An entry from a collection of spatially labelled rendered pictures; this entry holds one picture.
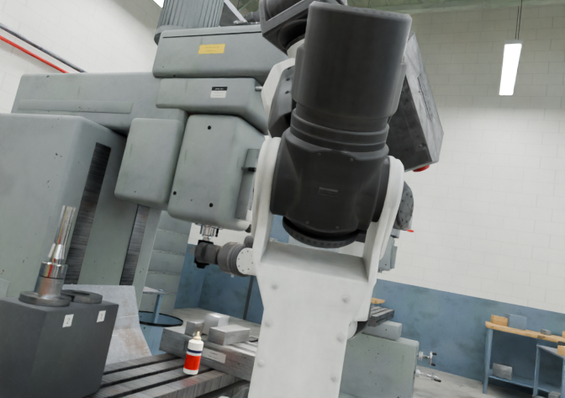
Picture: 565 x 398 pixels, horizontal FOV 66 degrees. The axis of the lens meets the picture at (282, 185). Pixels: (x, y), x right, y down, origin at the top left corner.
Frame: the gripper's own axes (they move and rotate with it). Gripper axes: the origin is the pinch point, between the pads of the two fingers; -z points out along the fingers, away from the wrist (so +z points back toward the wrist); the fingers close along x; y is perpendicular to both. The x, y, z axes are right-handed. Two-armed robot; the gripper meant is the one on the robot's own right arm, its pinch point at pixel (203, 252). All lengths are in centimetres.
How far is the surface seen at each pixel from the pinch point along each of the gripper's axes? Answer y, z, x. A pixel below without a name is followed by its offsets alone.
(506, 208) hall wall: -140, -68, -655
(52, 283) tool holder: 10, 14, 48
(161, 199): -12.5, -7.2, 13.5
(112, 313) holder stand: 15.8, 11.1, 32.0
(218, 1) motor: -84, -15, 3
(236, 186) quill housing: -20.0, 9.8, 1.4
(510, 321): 28, -38, -606
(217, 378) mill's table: 32.9, 10.5, -4.7
